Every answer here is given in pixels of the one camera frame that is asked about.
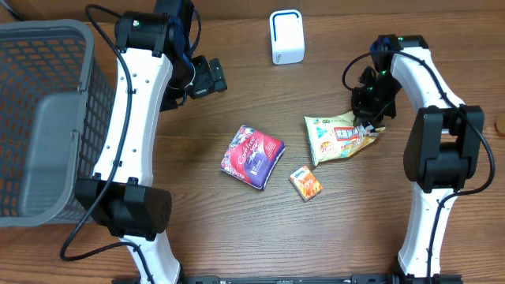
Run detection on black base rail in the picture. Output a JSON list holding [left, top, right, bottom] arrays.
[[111, 274, 463, 284]]

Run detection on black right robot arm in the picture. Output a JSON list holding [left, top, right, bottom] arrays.
[[351, 34, 489, 283]]

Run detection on grey plastic basket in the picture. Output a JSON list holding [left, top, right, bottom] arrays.
[[1, 20, 115, 227]]

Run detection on gold tube cap at edge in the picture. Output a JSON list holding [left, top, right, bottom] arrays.
[[495, 114, 505, 136]]

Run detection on Kleenex tissue pack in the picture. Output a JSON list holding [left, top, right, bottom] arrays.
[[290, 166, 324, 201]]

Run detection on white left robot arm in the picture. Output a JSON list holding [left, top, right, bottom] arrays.
[[74, 1, 227, 283]]

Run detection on red Carefree pad pack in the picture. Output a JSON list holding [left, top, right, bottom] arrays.
[[220, 125, 286, 191]]

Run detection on yellow wet wipes pack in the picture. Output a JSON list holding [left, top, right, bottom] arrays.
[[304, 111, 386, 166]]

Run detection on white barcode scanner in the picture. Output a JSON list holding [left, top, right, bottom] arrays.
[[269, 9, 305, 65]]

